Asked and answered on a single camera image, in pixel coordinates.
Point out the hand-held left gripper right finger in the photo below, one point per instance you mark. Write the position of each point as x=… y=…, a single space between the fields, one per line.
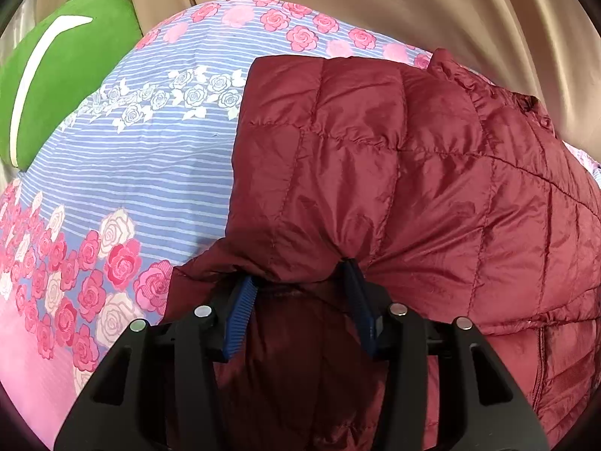
x=361 y=307

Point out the green pillow with white stripe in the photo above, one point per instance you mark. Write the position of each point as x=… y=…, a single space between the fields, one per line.
x=61 y=70

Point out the floral pink blue bedsheet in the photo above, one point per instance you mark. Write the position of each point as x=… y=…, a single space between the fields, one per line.
x=164 y=174

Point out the maroon quilted puffer jacket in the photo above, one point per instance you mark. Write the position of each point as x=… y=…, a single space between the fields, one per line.
x=399 y=174

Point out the beige draped curtain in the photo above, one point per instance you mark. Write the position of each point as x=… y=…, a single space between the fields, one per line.
x=422 y=4

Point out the light grey silky curtain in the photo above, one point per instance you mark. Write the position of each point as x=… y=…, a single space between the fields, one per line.
x=23 y=14

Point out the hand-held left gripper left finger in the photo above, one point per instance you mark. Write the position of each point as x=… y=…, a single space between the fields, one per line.
x=240 y=307

